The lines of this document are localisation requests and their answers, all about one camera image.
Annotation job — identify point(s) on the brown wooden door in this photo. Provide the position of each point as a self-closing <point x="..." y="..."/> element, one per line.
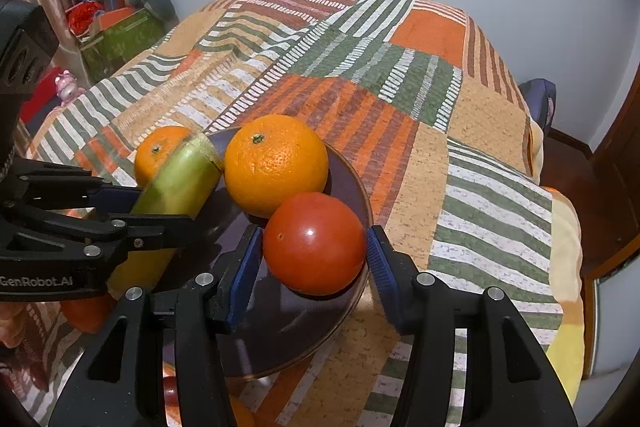
<point x="616" y="164"/>

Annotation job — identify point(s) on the pink toy figure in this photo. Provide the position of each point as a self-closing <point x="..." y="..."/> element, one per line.
<point x="67" y="87"/>

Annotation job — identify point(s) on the large orange with sticker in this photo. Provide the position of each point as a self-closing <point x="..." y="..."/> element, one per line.
<point x="154" y="150"/>

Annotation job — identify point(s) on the green cardboard box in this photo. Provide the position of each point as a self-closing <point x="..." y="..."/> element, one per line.
<point x="113" y="47"/>

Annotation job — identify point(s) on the green sugarcane stalk piece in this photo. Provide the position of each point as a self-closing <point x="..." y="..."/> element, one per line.
<point x="181" y="187"/>

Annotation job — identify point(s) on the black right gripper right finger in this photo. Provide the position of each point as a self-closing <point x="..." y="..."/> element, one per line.
<point x="509" y="381"/>

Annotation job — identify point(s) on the small mandarin orange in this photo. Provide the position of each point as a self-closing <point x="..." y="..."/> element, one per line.
<point x="242" y="415"/>

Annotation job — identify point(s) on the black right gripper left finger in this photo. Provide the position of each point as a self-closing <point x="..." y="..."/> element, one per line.
<point x="118" y="381"/>

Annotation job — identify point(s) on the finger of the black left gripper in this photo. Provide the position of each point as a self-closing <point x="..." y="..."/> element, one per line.
<point x="37" y="189"/>
<point x="46" y="256"/>

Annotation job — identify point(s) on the dark red plum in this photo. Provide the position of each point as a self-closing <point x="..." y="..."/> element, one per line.
<point x="170" y="391"/>

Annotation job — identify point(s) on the red tomato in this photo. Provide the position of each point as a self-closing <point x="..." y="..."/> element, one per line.
<point x="88" y="315"/>
<point x="314" y="244"/>

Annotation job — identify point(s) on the dark blue backpack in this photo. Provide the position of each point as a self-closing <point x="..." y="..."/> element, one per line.
<point x="540" y="97"/>

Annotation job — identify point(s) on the striped patchwork bedspread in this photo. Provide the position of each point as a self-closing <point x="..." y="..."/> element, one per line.
<point x="410" y="92"/>

